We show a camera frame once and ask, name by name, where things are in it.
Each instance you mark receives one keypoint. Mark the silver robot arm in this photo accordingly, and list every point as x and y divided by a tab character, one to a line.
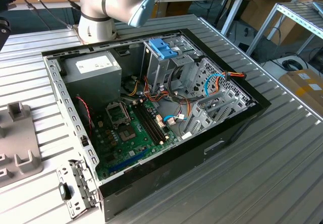
101	4

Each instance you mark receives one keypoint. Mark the green motherboard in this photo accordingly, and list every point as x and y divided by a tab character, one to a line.
141	147

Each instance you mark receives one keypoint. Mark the metal disk bay cage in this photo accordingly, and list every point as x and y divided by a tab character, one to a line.
156	70

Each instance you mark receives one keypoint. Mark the grey parts rack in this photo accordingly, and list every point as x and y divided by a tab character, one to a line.
20	138

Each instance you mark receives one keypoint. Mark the black tripod pole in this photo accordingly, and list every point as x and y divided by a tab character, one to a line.
227	2

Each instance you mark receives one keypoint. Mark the blue expansion slot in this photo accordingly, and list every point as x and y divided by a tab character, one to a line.
128	161

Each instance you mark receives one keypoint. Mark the plain cardboard box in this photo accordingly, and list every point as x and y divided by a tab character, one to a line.
255	9

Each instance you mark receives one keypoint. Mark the black latch knob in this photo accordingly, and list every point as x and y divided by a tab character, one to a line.
64	191

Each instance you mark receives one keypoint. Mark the black RAM slot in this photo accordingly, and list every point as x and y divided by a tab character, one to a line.
149	126
155	123

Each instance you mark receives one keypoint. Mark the metal card retention bracket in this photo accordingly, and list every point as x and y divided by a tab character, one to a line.
78	183

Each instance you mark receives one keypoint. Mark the CPU socket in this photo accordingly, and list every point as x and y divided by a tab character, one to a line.
128	134

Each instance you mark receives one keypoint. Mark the grey power supply unit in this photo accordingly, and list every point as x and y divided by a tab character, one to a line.
93	87

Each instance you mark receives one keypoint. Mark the black open PC case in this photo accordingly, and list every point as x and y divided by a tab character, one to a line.
176	173

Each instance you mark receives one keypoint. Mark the cardboard box with labels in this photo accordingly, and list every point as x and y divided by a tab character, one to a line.
302	87

